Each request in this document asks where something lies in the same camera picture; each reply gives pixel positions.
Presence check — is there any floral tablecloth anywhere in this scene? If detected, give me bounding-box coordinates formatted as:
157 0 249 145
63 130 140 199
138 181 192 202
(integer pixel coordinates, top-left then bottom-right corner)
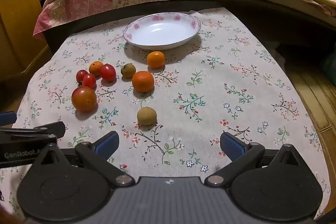
15 10 331 210

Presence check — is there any large orange mandarin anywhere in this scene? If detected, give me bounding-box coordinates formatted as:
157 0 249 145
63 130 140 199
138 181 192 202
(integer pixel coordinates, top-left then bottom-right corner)
131 71 154 93

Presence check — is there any tan longan fruit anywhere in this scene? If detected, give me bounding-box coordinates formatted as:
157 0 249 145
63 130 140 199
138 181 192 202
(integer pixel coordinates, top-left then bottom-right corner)
137 107 157 126

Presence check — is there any white floral plate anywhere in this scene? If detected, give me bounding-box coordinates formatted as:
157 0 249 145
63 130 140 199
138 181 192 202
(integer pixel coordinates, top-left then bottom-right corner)
123 12 201 51

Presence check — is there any small orange mandarin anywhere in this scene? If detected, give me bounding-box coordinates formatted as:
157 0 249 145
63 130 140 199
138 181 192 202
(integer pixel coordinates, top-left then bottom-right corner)
89 61 104 77

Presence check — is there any wooden cabinet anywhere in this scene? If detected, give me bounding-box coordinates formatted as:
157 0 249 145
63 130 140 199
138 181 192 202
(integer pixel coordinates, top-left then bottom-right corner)
1 0 51 81

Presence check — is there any dark bed frame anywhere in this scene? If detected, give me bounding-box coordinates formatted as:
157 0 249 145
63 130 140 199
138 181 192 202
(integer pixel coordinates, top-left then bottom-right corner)
42 0 335 66

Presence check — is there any red cherry tomato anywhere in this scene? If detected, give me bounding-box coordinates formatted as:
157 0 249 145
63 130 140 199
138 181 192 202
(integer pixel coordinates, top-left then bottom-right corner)
82 73 96 90
76 69 88 84
100 64 116 82

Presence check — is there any brown longan fruit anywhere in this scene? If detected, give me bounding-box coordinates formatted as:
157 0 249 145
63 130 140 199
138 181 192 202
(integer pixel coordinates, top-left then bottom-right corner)
121 63 136 79

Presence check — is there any large red tomato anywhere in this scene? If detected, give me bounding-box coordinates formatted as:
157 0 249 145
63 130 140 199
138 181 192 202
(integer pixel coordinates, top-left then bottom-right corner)
71 86 97 113

